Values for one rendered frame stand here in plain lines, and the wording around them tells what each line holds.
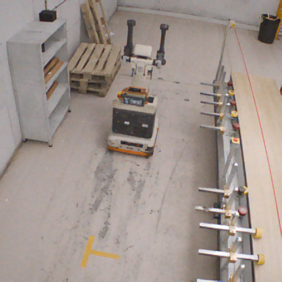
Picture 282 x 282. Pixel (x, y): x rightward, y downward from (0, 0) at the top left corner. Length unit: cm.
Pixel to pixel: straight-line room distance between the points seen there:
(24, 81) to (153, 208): 221
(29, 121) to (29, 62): 90
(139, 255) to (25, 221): 134
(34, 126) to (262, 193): 300
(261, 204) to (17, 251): 249
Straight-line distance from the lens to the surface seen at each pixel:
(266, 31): 923
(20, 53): 397
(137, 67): 413
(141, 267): 341
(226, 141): 398
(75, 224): 370
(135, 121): 415
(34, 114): 437
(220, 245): 285
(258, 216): 290
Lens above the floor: 301
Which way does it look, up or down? 40 degrees down
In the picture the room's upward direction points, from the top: 5 degrees clockwise
